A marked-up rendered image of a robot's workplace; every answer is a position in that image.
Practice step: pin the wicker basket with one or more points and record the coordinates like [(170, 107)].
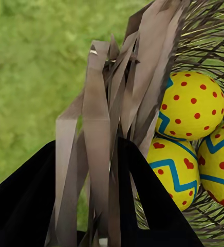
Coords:
[(123, 94)]

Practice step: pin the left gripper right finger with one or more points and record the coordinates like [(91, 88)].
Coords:
[(168, 227)]

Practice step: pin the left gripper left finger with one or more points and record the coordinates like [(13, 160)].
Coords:
[(26, 201)]

